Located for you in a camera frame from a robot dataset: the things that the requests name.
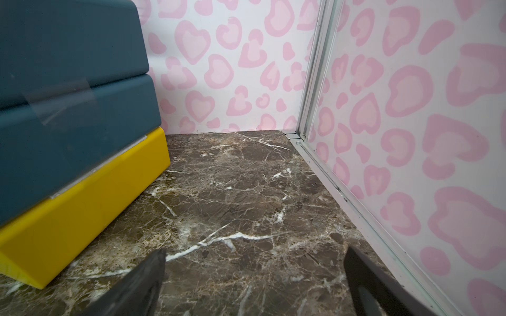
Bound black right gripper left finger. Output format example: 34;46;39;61
81;250;166;315

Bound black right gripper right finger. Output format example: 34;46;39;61
343;246;434;315

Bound yellow drawer cabinet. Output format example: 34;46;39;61
1;128;170;289

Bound teal drawer cabinet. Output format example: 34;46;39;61
1;1;161;225

